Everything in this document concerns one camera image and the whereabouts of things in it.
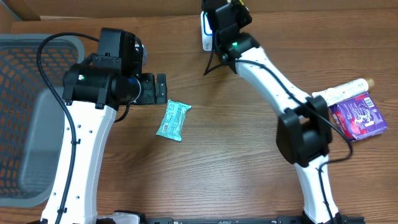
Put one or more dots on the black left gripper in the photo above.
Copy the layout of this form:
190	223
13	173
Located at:
149	80

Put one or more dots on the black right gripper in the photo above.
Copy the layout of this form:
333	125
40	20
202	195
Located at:
240	13

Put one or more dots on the green juice carton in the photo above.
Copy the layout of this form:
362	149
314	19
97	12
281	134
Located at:
237	3

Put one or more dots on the teal tissue packet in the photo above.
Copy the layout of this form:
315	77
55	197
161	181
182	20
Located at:
173	121

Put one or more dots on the white tube gold cap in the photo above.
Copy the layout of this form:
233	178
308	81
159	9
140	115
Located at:
345	91

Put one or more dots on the purple Carefree packet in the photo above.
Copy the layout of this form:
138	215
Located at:
358	117

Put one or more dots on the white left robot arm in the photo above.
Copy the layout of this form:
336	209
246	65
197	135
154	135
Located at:
93	91

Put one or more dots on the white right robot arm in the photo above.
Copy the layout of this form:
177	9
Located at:
303	127

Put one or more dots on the white barcode scanner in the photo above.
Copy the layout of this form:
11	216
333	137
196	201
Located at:
206	32

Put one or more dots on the grey plastic basket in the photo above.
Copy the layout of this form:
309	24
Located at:
32	124

